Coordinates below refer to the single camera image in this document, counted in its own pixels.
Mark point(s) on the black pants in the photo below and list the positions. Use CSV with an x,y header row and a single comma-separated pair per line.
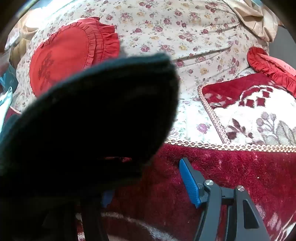
x,y
92,115

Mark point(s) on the large red heart pillow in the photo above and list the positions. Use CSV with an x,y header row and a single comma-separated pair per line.
x,y
67,51

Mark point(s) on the beige cloth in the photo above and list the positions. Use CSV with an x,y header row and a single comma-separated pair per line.
x,y
254,16

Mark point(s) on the red plush seat cover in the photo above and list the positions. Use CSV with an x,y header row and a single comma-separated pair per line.
x,y
242,166

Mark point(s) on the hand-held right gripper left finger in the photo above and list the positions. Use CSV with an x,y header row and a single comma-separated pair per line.
x,y
106,198

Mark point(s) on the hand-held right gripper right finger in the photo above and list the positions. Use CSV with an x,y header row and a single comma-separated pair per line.
x,y
189,180

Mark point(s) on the floral sofa cover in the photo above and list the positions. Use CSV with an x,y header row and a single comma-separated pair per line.
x,y
173,27

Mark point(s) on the pale yellow cloth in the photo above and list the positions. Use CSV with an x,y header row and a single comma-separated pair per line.
x,y
23,34

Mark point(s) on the small red ruffled pillow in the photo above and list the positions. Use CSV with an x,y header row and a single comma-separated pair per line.
x,y
272,67

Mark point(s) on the red plush armrest cover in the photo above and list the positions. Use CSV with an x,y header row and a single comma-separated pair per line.
x,y
249,115

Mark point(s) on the teal cloth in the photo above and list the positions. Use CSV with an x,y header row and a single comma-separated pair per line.
x,y
7,102

